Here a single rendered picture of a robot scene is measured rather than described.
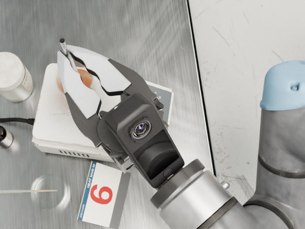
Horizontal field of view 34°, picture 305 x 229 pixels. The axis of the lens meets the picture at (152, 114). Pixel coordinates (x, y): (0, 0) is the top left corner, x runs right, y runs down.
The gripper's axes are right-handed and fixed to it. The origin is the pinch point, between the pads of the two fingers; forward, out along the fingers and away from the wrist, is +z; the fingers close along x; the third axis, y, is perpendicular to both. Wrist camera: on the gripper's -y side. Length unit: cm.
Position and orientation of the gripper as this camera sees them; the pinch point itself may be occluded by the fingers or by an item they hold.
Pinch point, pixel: (68, 54)
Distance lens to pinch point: 59.5
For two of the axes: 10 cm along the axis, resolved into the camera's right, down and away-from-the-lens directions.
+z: -6.5, -7.3, 2.1
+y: 0.0, 2.7, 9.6
